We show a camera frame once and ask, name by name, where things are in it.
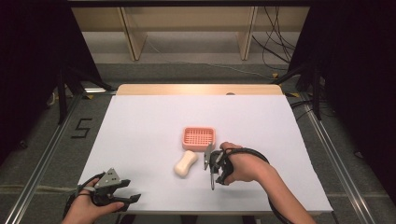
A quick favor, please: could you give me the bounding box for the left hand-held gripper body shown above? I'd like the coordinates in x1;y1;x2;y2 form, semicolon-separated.
91;167;123;207

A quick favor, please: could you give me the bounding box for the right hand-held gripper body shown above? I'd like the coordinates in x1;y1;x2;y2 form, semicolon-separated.
203;141;235;187

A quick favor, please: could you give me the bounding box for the cream soap bar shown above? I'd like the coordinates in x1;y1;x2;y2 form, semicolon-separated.
173;149;199;179

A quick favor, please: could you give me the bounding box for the pink soap dish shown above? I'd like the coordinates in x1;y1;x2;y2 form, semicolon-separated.
181;126;217;152

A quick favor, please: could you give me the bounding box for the person's left hand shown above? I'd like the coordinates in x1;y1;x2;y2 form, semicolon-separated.
61;178;125;224

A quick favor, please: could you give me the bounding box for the person's right hand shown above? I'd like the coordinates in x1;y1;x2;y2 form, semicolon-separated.
219;141;273;186

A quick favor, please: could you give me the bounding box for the white table sheet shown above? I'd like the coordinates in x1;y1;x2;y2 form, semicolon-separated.
78;94;334;215

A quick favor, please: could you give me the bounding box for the wooden table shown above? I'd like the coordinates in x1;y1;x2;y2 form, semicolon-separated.
115;83;284;96

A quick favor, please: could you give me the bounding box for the black tripod stand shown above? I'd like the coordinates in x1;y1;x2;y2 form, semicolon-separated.
273;61;324;121
55;63;116;126

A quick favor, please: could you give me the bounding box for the beige wooden shelf unit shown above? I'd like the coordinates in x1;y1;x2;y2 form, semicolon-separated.
70;6;311;63

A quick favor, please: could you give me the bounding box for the black curtain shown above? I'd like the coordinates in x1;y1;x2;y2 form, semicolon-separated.
288;0;396;204
0;0;105;164

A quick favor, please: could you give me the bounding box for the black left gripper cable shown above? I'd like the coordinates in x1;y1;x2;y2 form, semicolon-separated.
62;172;106;219

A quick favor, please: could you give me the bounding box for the aluminium floor rail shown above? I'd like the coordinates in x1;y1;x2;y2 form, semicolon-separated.
299;92;380;224
3;92;86;224

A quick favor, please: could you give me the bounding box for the thin white floor cable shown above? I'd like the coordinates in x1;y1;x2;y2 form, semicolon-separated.
145;39;276;80

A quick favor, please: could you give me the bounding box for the black floor cable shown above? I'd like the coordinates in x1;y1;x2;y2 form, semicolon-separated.
289;98;316;121

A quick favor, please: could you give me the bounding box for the bundle of black cables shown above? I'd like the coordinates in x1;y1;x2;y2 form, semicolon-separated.
251;6;297;71

